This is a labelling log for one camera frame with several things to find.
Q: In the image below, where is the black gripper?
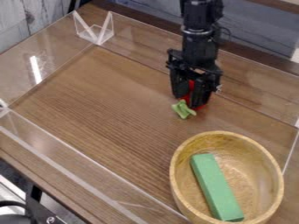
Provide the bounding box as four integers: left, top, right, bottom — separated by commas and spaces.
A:
166, 49, 223, 108

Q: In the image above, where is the red toy strawberry green stem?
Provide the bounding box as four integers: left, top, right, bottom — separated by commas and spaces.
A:
172, 80, 204, 120

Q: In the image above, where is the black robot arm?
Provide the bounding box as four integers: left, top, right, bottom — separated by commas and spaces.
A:
166, 0, 224, 109

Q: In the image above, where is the green rectangular block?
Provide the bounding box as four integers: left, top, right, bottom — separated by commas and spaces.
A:
191, 153, 244, 222

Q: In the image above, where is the wooden bowl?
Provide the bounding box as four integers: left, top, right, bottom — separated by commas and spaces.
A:
170, 130, 286, 224

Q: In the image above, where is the black metal stand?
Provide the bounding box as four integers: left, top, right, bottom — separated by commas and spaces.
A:
25, 185, 67, 224

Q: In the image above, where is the clear acrylic enclosure wall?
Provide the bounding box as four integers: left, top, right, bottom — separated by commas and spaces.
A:
0, 6, 299, 224

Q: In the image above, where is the black cable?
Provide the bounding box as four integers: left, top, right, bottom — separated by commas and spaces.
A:
0, 200, 40, 224

